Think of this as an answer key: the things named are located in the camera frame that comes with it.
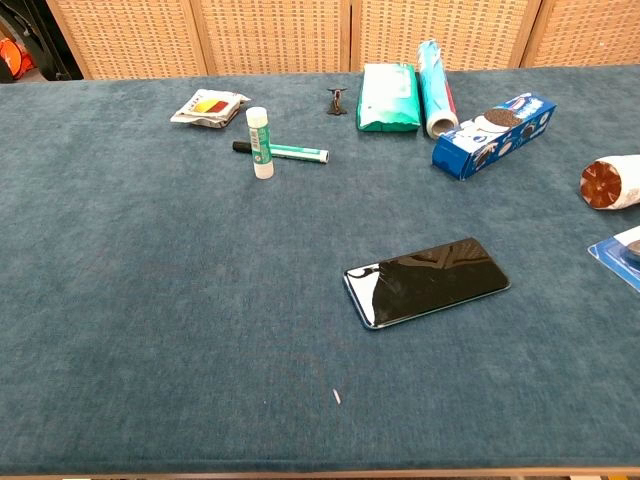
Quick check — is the black smartphone with blue edge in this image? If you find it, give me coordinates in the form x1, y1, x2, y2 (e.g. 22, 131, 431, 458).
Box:
342, 237, 512, 331

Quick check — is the blue blister pack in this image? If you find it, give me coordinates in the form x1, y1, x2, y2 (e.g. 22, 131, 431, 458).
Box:
587, 225, 640, 294

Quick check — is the green white marker pen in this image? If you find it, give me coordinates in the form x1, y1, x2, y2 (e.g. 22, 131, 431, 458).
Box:
231, 140, 330, 165

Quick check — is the white green glue stick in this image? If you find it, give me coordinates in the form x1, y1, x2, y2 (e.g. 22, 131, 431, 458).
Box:
245, 106, 276, 181

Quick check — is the blue velvet table cloth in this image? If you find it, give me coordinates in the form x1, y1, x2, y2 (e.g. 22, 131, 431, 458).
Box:
0, 64, 640, 476

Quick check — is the small black binder clip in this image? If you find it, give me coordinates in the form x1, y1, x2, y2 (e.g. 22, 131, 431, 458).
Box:
326, 87, 347, 117

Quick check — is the green wet wipes pack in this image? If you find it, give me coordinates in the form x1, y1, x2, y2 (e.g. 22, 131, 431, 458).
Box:
355, 63, 422, 134

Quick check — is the white snack packet red yellow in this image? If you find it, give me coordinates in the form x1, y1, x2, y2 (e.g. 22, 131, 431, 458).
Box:
169, 88, 251, 131

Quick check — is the blue cling film roll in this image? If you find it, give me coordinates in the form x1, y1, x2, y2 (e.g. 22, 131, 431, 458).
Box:
417, 40, 460, 140

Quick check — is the blue Oreo cookie box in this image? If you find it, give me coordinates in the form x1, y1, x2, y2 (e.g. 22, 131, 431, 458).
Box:
431, 91, 558, 181

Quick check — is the woven rattan folding screen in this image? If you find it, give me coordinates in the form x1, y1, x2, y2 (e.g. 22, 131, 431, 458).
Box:
45, 0, 640, 81

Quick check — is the white wrapped brown bottle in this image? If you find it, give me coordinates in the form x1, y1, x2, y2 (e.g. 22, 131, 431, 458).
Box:
579, 154, 640, 212

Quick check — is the orange black object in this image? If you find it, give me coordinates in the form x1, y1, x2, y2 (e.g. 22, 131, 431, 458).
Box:
0, 37, 37, 81

